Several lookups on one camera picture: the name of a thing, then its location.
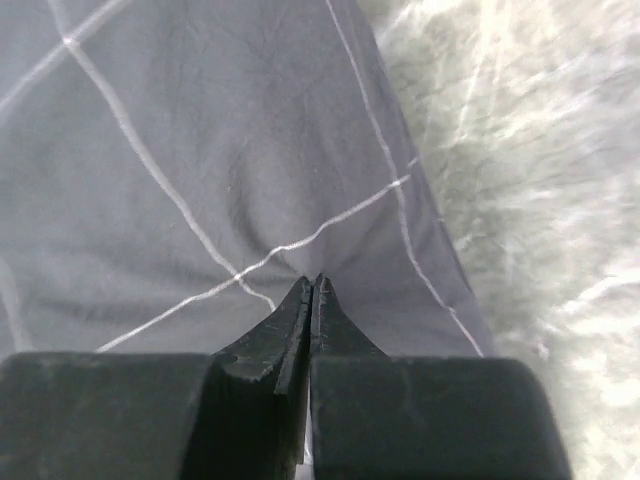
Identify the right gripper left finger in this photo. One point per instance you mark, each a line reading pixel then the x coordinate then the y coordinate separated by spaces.
pixel 235 414

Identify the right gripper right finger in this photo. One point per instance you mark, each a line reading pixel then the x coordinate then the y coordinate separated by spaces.
pixel 375 416

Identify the dark grey checked pillowcase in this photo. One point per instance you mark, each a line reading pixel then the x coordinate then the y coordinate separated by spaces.
pixel 169 169

